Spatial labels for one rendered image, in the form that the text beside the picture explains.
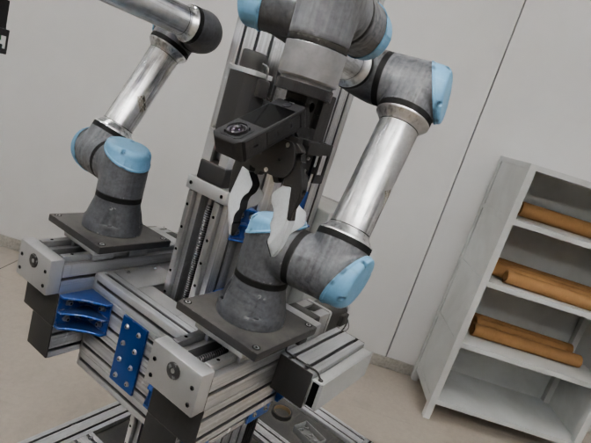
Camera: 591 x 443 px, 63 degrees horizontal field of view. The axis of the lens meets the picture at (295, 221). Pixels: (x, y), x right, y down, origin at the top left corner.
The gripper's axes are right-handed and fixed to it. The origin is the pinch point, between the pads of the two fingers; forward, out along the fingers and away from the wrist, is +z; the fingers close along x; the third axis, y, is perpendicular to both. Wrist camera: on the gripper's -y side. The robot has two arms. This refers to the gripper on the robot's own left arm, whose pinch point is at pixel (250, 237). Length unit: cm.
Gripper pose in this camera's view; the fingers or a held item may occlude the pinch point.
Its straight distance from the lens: 61.2
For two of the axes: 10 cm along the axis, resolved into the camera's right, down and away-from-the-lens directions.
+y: 5.4, -0.4, 8.4
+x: -7.9, -3.7, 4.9
